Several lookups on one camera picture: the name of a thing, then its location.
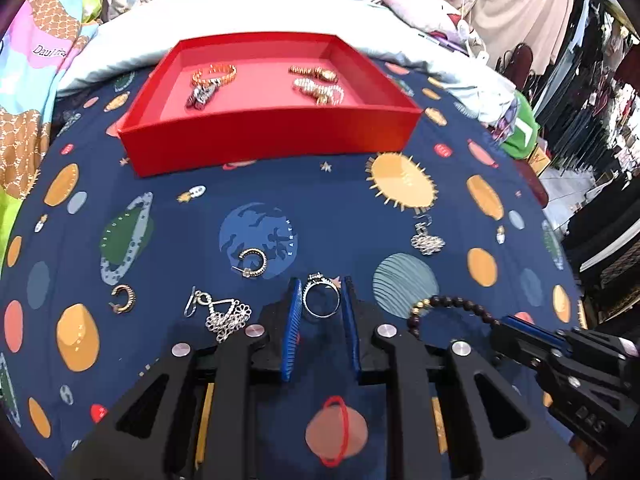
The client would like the silver ring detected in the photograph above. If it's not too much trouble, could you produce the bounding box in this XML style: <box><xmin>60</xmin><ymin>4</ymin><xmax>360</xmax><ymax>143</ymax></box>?
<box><xmin>302</xmin><ymin>272</ymin><xmax>343</xmax><ymax>319</ymax></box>

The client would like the gold hoop earring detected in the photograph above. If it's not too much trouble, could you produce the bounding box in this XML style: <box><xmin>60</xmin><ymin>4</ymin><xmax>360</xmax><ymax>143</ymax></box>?
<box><xmin>232</xmin><ymin>247</ymin><xmax>268</xmax><ymax>280</ymax></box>
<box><xmin>110</xmin><ymin>284</ymin><xmax>136</xmax><ymax>315</ymax></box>

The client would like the silver wristwatch dark dial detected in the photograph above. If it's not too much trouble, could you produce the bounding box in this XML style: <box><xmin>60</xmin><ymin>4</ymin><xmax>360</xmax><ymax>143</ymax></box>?
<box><xmin>186</xmin><ymin>79</ymin><xmax>219</xmax><ymax>110</ymax></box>

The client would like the green bag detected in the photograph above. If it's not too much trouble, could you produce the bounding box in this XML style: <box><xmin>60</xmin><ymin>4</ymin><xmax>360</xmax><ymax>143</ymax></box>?
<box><xmin>501</xmin><ymin>91</ymin><xmax>539</xmax><ymax>160</ymax></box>

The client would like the red jewelry tray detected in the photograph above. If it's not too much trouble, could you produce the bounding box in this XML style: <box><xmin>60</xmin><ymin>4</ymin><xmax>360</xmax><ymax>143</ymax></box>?
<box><xmin>119</xmin><ymin>32</ymin><xmax>422</xmax><ymax>177</ymax></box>

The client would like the gold wristwatch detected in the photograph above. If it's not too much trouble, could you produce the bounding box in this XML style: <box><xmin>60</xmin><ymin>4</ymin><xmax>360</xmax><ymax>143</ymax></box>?
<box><xmin>288</xmin><ymin>66</ymin><xmax>338</xmax><ymax>84</ymax></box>

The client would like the black bead bracelet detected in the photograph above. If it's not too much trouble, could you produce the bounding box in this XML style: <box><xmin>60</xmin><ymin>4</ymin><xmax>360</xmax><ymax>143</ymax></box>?
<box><xmin>406</xmin><ymin>294</ymin><xmax>501</xmax><ymax>340</ymax></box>

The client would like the gold hoop earring left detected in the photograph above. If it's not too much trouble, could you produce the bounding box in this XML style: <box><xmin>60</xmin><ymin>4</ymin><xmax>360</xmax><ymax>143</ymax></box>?
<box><xmin>110</xmin><ymin>284</ymin><xmax>136</xmax><ymax>315</ymax></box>

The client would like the dark clothes rack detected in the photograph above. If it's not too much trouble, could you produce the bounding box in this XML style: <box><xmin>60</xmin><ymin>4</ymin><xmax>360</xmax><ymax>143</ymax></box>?
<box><xmin>535</xmin><ymin>0</ymin><xmax>639</xmax><ymax>320</ymax></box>

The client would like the navy planet print bedsheet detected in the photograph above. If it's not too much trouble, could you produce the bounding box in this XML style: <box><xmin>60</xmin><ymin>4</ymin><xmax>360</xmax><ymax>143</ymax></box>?
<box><xmin>1</xmin><ymin>66</ymin><xmax>580</xmax><ymax>472</ymax></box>

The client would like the pink white plush pillow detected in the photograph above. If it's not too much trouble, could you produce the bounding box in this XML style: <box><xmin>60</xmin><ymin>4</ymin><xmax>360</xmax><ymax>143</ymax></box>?
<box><xmin>382</xmin><ymin>0</ymin><xmax>472</xmax><ymax>44</ymax></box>

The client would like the silver filigree earring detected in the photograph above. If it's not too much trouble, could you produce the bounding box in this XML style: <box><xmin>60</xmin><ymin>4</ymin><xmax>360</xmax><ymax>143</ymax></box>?
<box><xmin>410</xmin><ymin>214</ymin><xmax>446</xmax><ymax>256</ymax></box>

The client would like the colourful monkey print blanket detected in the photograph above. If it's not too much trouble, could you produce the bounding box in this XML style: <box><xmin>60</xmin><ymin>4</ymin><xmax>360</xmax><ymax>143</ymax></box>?
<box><xmin>1</xmin><ymin>0</ymin><xmax>101</xmax><ymax>250</ymax></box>

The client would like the silver flower drop earring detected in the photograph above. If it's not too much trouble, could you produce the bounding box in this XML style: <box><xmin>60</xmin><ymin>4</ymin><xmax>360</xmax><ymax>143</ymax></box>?
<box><xmin>183</xmin><ymin>287</ymin><xmax>253</xmax><ymax>344</ymax></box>

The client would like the white pearl bracelet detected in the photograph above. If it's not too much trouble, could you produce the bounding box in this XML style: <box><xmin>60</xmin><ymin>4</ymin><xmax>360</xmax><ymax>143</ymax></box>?
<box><xmin>292</xmin><ymin>77</ymin><xmax>346</xmax><ymax>108</ymax></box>

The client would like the gold chain bracelet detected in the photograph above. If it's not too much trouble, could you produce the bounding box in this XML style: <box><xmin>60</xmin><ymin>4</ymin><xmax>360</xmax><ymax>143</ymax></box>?
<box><xmin>191</xmin><ymin>63</ymin><xmax>238</xmax><ymax>88</ymax></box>

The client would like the light blue quilt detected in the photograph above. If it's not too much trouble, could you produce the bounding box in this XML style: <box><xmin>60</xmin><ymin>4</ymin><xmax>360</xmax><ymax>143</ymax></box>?
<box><xmin>58</xmin><ymin>0</ymin><xmax>515</xmax><ymax>124</ymax></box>

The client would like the gold hoop earring centre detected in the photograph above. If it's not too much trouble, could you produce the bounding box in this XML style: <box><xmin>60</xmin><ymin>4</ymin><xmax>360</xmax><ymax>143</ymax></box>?
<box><xmin>232</xmin><ymin>247</ymin><xmax>268</xmax><ymax>280</ymax></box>

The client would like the beige hanging garment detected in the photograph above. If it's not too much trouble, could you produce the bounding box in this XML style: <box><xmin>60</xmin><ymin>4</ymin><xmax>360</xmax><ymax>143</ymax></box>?
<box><xmin>469</xmin><ymin>0</ymin><xmax>574</xmax><ymax>74</ymax></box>

